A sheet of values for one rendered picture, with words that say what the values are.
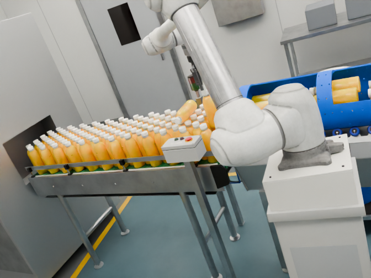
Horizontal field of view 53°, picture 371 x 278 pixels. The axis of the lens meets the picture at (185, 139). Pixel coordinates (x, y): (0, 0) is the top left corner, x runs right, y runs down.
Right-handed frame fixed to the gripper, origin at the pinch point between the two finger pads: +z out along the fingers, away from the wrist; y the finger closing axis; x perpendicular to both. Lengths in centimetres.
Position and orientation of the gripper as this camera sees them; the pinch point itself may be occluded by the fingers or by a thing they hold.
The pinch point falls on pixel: (205, 88)
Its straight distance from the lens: 205.6
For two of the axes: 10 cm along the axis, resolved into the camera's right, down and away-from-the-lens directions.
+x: -8.4, 1.0, 5.3
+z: 3.3, 8.7, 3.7
